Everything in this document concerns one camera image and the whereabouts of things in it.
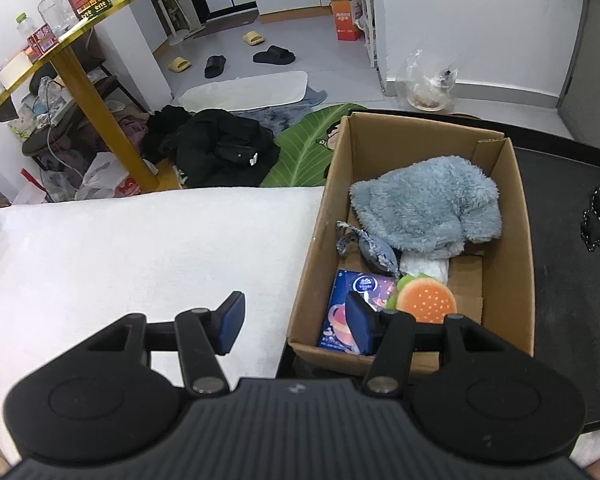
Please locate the brown cardboard box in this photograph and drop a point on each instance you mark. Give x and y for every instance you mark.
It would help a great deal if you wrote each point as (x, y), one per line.
(492, 282)

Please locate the blue denim fish toy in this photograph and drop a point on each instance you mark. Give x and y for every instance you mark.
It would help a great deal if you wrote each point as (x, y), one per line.
(377, 254)

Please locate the blue tissue packet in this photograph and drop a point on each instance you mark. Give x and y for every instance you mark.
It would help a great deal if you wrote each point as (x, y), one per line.
(345, 327)

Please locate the yellow slipper near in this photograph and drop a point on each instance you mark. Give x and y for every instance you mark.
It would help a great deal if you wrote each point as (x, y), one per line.
(178, 65)

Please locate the clear plastic jar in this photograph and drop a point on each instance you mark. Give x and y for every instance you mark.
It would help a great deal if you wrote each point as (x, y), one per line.
(58, 14)

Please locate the blue-grey fuzzy rug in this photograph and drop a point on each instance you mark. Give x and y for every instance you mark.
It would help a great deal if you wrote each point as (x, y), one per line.
(279, 118)

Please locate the pile of black clothes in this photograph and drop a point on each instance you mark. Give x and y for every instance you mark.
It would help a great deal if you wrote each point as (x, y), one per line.
(212, 148)

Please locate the yellow slipper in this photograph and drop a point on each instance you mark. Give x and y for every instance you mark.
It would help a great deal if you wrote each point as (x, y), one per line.
(178, 65)
(253, 38)

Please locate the black tray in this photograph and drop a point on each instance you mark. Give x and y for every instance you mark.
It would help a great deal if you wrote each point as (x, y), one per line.
(537, 286)

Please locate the white floor mat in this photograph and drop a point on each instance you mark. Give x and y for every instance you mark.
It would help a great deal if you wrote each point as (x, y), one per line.
(247, 93)

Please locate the round yellow table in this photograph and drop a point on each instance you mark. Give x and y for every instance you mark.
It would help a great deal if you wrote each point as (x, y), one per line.
(86, 96)

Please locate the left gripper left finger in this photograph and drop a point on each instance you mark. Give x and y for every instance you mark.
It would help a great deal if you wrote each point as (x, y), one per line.
(201, 336)

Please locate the yellow slipper far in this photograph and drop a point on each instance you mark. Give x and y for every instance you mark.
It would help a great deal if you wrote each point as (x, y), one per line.
(253, 38)

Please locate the black slipper right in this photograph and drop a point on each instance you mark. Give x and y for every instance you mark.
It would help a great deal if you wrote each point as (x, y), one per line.
(274, 56)

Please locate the orange cardboard box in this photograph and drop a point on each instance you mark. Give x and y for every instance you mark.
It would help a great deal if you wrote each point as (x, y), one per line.
(345, 16)

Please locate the green leaf cartoon rug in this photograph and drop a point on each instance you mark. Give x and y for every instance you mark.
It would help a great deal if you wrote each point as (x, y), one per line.
(306, 148)

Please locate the white plastic bag on floor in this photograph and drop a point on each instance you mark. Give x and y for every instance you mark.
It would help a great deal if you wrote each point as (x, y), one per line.
(106, 178)

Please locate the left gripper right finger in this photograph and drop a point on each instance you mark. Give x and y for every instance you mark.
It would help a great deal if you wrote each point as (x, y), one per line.
(396, 337)

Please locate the black slipper left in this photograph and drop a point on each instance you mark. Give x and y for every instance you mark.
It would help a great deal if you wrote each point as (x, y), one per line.
(214, 66)

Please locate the black slipper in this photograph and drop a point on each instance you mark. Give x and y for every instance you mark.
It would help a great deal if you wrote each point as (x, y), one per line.
(214, 66)
(274, 56)

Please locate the white tissue pack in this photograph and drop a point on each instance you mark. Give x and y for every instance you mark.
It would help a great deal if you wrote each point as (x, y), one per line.
(418, 265)

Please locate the small pink box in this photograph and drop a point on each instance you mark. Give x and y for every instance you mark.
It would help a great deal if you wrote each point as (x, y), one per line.
(42, 40)

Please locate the fluffy blue-grey plush cloth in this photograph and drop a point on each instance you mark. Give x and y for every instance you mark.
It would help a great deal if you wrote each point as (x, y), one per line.
(431, 208)

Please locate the clear plastic bag with bowl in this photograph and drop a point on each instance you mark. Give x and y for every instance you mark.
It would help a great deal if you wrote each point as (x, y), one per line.
(426, 82)

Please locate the hamburger toy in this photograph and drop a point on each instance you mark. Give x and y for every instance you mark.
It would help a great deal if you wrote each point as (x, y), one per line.
(426, 299)

